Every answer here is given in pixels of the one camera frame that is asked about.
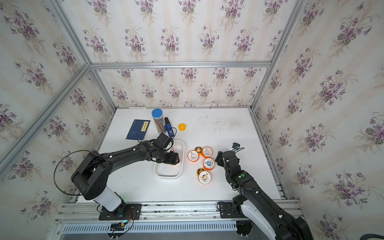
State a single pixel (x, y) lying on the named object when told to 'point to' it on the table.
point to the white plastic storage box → (165, 171)
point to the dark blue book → (138, 129)
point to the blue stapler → (169, 127)
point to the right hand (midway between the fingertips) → (225, 154)
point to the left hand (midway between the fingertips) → (176, 161)
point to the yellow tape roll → (182, 127)
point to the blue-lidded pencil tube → (157, 114)
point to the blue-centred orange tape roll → (208, 164)
